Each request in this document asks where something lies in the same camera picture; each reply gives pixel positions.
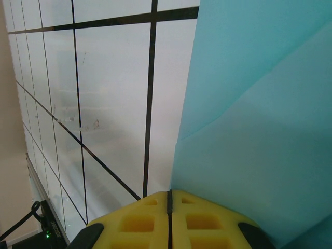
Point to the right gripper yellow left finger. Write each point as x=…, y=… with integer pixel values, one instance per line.
x=137, y=225

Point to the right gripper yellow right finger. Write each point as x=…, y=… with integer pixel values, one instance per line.
x=205, y=225

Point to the light blue paper sheet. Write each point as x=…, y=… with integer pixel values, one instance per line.
x=259, y=103

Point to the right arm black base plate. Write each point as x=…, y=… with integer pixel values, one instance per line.
x=52, y=230

